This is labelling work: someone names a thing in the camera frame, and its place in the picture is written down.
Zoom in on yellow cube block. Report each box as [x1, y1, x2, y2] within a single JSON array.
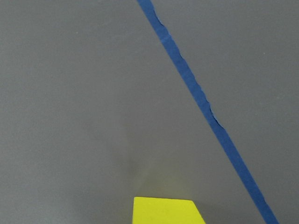
[[132, 197, 205, 224]]

